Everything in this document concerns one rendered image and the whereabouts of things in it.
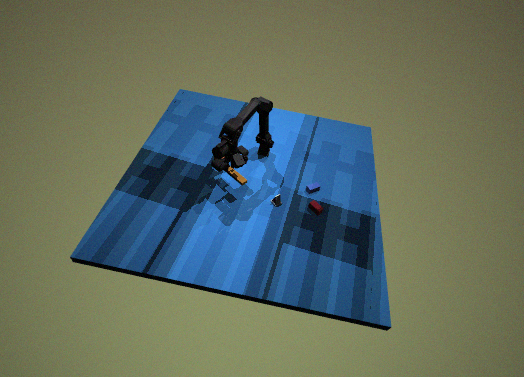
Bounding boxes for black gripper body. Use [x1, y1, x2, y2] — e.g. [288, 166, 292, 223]
[211, 145, 249, 172]

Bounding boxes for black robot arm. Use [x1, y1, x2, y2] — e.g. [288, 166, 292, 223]
[212, 97, 274, 169]

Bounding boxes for orange long bar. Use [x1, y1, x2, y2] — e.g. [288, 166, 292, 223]
[224, 166, 247, 186]

